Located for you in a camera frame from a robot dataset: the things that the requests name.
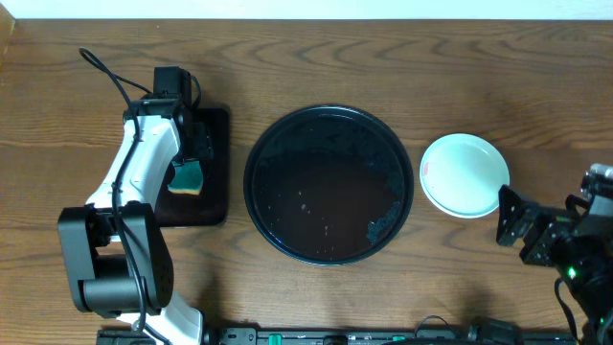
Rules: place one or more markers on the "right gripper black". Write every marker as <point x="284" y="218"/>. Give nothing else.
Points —
<point x="524" y="218"/>

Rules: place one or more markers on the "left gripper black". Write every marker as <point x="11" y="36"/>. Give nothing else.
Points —
<point x="200" y="145"/>

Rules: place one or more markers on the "green yellow sponge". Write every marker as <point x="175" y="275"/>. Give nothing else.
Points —
<point x="188" y="178"/>

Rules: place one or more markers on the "pale green plate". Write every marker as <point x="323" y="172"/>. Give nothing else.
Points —
<point x="461" y="174"/>

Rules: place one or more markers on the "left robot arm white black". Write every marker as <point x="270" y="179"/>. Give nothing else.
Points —
<point x="117" y="261"/>

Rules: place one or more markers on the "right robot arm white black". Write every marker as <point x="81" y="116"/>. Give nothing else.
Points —
<point x="576" y="241"/>

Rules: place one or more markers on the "black rectangular tray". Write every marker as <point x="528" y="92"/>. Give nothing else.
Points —
<point x="210" y="206"/>

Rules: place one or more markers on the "black round tray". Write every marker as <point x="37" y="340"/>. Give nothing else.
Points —
<point x="328" y="185"/>

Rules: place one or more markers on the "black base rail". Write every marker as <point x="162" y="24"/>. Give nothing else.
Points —
<point x="430" y="330"/>

